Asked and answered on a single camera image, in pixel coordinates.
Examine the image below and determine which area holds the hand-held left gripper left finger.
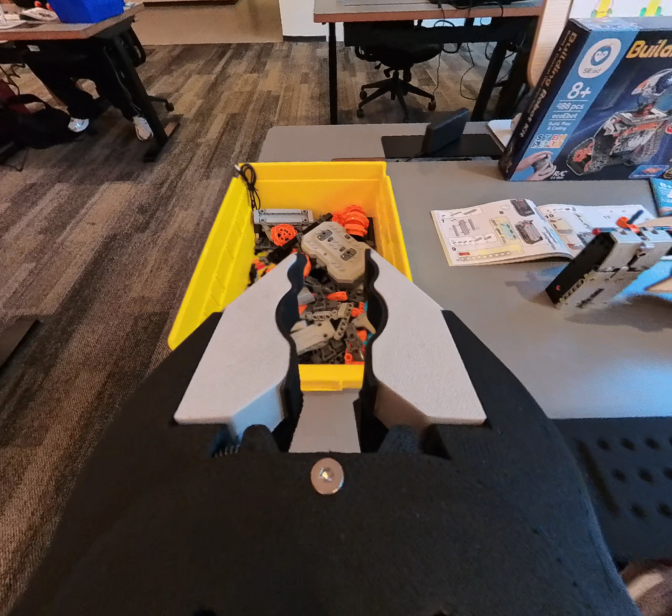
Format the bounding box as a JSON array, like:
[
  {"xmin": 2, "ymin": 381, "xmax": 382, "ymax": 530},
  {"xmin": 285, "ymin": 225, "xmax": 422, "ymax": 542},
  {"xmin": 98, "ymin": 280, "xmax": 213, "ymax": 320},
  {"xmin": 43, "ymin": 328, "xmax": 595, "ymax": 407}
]
[{"xmin": 173, "ymin": 253, "xmax": 312, "ymax": 449}]

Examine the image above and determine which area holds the blue cover manual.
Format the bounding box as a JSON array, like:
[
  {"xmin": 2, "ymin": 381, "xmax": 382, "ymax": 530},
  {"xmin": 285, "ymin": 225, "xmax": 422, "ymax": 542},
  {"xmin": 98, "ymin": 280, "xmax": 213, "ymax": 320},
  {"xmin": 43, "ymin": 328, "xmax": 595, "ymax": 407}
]
[{"xmin": 649, "ymin": 178, "xmax": 672, "ymax": 218}]

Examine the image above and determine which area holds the white instruction booklet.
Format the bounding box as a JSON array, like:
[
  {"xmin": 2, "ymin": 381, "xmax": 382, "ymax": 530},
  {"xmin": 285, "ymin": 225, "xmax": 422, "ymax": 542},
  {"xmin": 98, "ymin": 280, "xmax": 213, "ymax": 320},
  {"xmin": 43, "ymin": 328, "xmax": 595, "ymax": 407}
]
[{"xmin": 430, "ymin": 199, "xmax": 657, "ymax": 266}]

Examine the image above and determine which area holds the dark side desk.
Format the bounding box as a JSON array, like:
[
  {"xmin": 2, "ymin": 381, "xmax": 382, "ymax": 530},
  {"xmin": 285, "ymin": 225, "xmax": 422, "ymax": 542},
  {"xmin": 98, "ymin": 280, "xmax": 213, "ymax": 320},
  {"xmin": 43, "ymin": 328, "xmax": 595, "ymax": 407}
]
[{"xmin": 0, "ymin": 2, "xmax": 182, "ymax": 163}]

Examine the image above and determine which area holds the blue plastic bin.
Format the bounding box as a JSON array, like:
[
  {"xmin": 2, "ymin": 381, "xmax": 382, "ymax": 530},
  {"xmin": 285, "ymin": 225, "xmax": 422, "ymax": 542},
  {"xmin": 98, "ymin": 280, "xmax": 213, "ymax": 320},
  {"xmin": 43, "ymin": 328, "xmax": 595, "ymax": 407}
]
[{"xmin": 44, "ymin": 0, "xmax": 127, "ymax": 24}]

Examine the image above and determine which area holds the black bag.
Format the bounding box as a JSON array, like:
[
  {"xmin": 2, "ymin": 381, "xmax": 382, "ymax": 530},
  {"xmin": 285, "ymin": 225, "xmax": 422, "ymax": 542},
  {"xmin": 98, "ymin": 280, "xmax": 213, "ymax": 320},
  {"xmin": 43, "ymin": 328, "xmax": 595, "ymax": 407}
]
[{"xmin": 0, "ymin": 94, "xmax": 74, "ymax": 151}]

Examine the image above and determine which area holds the yellow plastic bin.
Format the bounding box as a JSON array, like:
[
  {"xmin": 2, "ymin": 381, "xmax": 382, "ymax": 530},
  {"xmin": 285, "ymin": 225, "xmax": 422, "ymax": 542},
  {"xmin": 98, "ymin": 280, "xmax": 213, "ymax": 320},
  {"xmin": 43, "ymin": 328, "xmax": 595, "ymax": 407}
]
[{"xmin": 168, "ymin": 161, "xmax": 413, "ymax": 394}]

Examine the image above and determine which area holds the black grey brick assembly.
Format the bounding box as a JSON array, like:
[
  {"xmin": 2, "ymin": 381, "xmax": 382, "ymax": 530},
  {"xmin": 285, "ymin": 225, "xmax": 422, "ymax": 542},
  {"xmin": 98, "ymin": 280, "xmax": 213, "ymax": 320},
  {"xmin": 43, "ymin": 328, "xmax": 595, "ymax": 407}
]
[{"xmin": 545, "ymin": 209, "xmax": 672, "ymax": 310}]

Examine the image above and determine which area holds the grey toy motor block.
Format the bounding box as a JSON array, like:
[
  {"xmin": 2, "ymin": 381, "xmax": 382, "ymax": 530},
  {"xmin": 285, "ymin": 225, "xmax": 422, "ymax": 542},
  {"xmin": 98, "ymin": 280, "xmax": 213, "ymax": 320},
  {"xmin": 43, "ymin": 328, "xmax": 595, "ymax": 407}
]
[{"xmin": 301, "ymin": 221, "xmax": 366, "ymax": 283}]

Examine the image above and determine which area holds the wooden top office desk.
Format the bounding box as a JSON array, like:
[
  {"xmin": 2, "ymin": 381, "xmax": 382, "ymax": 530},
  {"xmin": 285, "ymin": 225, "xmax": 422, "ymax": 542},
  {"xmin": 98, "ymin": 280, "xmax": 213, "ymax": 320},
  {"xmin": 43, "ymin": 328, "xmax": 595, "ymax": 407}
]
[{"xmin": 314, "ymin": 0, "xmax": 544, "ymax": 125}]

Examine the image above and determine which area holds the black desk mat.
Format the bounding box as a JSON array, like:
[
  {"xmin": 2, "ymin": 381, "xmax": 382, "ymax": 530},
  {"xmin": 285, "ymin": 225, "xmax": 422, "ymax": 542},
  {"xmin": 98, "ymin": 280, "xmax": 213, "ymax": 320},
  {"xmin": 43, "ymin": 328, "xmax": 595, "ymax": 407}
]
[{"xmin": 381, "ymin": 133, "xmax": 505, "ymax": 160}]

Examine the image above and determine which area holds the pile of toy bricks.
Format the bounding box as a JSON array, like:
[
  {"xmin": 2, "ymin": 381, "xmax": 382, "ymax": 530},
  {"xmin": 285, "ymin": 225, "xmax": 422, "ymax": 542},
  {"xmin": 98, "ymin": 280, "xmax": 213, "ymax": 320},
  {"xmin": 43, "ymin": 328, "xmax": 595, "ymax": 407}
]
[{"xmin": 249, "ymin": 204, "xmax": 379, "ymax": 365}]

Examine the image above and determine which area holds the black device box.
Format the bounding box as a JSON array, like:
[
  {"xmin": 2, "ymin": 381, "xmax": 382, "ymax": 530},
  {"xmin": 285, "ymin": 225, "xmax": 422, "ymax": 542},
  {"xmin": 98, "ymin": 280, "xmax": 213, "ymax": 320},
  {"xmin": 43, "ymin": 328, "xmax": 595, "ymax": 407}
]
[{"xmin": 422, "ymin": 108, "xmax": 470, "ymax": 155}]

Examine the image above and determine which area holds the blue toy robot kit box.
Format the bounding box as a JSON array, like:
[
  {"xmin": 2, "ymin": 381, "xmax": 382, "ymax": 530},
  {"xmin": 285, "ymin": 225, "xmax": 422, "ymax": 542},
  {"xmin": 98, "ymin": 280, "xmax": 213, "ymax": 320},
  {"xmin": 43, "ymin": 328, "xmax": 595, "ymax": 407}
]
[{"xmin": 499, "ymin": 17, "xmax": 672, "ymax": 182}]

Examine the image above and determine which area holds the grey desk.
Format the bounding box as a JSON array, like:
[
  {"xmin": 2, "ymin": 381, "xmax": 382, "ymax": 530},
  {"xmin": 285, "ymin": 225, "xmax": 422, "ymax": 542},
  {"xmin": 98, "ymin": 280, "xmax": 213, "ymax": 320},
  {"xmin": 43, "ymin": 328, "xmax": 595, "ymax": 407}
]
[{"xmin": 258, "ymin": 123, "xmax": 672, "ymax": 420}]

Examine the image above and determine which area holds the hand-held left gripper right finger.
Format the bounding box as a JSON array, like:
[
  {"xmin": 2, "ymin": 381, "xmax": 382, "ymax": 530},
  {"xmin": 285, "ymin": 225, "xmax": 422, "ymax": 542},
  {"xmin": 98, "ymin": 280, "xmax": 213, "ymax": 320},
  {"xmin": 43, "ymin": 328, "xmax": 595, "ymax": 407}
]
[{"xmin": 362, "ymin": 250, "xmax": 486, "ymax": 451}]

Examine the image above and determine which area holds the black cable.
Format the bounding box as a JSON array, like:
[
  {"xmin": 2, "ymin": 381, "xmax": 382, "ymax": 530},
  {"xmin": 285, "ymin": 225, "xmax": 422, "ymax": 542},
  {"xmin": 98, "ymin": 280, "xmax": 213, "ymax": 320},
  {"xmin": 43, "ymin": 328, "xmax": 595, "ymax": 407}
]
[{"xmin": 236, "ymin": 164, "xmax": 261, "ymax": 213}]

